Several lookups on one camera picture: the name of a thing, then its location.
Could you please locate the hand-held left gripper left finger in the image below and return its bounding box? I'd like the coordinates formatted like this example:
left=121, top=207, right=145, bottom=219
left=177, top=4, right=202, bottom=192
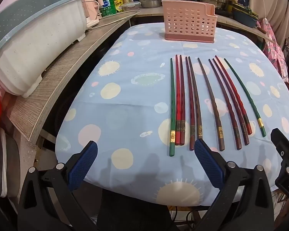
left=16, top=140, right=104, bottom=231

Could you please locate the pink pineapple print cloth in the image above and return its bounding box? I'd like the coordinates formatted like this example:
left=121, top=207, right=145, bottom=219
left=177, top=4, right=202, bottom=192
left=255, top=18, right=289, bottom=77

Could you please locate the pink electric kettle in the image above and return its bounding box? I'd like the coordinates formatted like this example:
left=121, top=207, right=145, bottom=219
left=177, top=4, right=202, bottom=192
left=83, top=0, right=104, bottom=21

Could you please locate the green chopstick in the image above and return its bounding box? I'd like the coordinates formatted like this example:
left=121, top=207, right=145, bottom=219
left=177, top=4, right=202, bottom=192
left=169, top=58, right=176, bottom=157
left=223, top=58, right=267, bottom=137

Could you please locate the beige curtain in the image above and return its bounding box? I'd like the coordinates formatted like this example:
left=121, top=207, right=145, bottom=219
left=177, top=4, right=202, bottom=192
left=249, top=0, right=289, bottom=29

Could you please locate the dark brown chopstick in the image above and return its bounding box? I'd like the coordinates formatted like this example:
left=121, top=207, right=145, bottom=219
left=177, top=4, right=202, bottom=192
left=212, top=58, right=250, bottom=146
left=208, top=58, right=242, bottom=150

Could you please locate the light kitchen counter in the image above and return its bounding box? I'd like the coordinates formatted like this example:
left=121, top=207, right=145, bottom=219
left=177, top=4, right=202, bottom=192
left=132, top=7, right=275, bottom=44

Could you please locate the white power cord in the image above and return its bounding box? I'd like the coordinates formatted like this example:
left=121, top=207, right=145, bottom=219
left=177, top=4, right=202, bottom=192
left=85, top=11, right=140, bottom=32

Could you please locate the pink perforated utensil holder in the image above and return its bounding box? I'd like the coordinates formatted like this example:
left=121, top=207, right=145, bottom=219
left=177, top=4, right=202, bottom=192
left=161, top=0, right=218, bottom=44

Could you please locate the white dish rack grey-blue lid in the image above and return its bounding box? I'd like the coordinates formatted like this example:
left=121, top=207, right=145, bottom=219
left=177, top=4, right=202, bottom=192
left=0, top=0, right=91, bottom=99

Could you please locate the green dish soap bottle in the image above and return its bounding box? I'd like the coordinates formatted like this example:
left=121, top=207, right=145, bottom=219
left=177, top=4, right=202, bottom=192
left=99, top=0, right=118, bottom=17

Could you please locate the grey wood grain counter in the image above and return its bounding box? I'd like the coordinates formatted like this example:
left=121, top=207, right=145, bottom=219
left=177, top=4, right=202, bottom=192
left=3, top=11, right=141, bottom=145

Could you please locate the blue basin with yellow items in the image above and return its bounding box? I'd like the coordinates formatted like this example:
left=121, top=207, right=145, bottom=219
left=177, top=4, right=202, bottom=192
left=232, top=3, right=260, bottom=28

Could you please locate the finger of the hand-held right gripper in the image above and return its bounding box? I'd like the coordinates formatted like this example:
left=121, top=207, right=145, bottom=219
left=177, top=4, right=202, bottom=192
left=270, top=128, right=289, bottom=171

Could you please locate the clear food container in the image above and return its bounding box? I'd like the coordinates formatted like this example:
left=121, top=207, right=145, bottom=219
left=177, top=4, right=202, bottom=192
left=121, top=2, right=141, bottom=12

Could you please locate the dark red chopstick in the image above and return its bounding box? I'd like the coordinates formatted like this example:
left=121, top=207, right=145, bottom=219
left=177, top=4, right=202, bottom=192
left=185, top=56, right=195, bottom=151

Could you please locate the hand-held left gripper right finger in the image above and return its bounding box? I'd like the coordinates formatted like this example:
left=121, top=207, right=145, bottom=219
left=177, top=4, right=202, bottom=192
left=194, top=138, right=276, bottom=231

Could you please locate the blue printed tablecloth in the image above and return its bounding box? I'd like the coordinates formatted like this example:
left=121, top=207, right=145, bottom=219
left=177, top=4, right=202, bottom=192
left=55, top=23, right=289, bottom=206

